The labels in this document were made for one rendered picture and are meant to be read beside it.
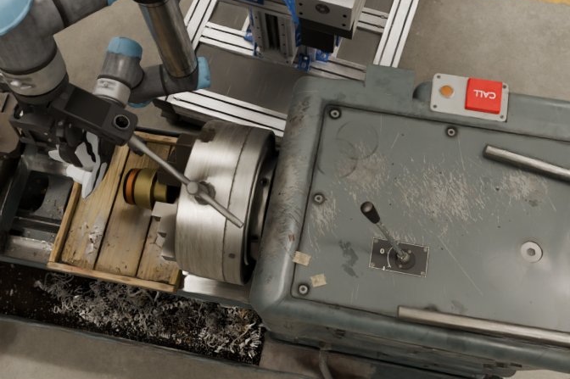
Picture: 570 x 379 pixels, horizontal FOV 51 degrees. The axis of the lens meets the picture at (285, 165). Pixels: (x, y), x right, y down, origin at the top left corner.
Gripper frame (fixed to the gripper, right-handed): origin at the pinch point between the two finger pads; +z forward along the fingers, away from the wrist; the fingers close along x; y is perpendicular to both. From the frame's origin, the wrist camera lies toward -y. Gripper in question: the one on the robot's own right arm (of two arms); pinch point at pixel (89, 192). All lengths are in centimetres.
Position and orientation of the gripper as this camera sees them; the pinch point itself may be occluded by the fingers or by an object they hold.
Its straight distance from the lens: 129.5
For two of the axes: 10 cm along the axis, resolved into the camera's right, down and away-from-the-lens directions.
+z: -1.9, 9.3, -3.2
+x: -0.5, -3.4, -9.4
